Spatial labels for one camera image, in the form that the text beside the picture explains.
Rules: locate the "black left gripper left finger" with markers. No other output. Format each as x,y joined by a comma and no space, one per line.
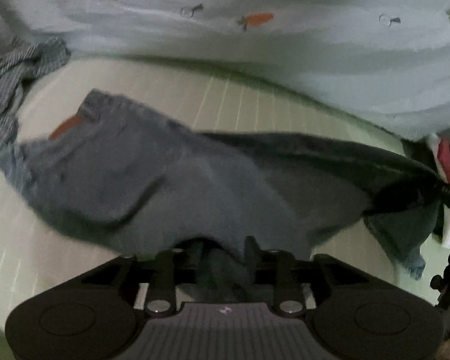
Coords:
165,282

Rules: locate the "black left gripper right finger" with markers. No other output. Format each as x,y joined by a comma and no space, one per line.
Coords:
277,279

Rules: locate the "blue denim jeans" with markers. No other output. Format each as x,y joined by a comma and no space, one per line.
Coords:
138,182

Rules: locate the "light blue carrot-print quilt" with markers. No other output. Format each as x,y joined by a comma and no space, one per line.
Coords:
386,61

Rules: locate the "blue white striped shirt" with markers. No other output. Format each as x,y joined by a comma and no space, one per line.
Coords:
20,67

